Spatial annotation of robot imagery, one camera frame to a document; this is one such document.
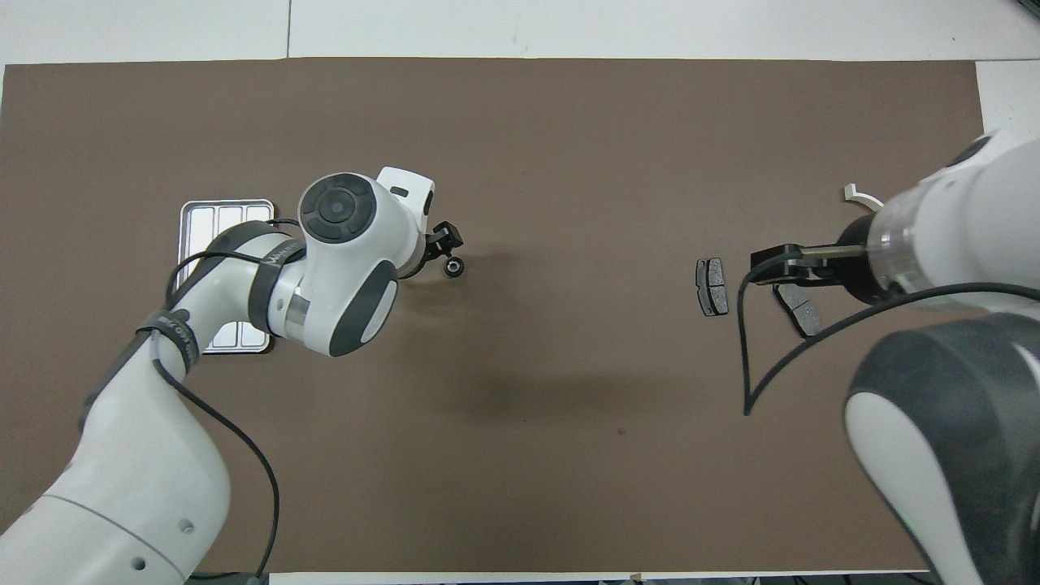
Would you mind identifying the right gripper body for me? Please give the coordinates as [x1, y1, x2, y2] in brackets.
[803, 215, 891, 306]

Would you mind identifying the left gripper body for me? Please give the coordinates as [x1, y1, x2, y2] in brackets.
[375, 167, 436, 281]

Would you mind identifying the silver metal tray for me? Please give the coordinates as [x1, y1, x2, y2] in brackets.
[179, 199, 275, 355]

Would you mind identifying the long dark brake pad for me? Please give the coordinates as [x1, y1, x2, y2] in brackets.
[772, 283, 824, 339]

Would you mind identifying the short dark brake pad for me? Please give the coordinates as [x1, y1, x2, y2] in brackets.
[695, 258, 730, 318]

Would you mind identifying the brown table mat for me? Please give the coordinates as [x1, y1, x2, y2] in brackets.
[0, 57, 1033, 574]

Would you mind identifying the white semicircular bracket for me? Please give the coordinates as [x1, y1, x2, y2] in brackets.
[843, 184, 885, 214]

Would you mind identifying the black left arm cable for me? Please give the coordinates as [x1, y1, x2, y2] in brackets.
[150, 218, 303, 582]

